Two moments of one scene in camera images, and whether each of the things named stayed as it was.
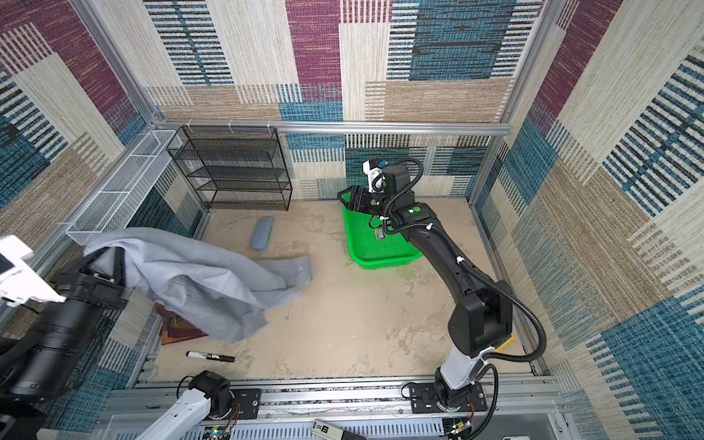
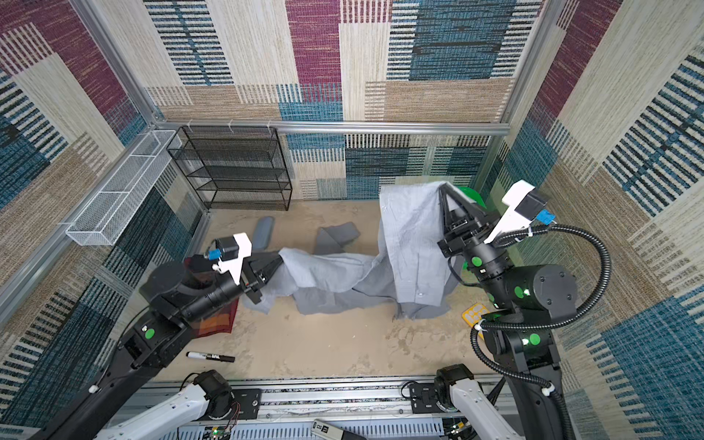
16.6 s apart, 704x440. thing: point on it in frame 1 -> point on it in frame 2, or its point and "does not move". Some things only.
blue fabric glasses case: x=261 y=233 does not move
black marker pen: x=212 y=357 does not move
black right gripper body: x=368 y=203 -> x=456 y=242
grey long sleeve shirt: x=220 y=295 -> x=411 y=273
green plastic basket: x=369 y=248 -> x=474 y=195
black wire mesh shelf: x=234 y=168 does not move
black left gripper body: x=90 y=291 -> x=248 y=286
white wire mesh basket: x=117 y=201 does not move
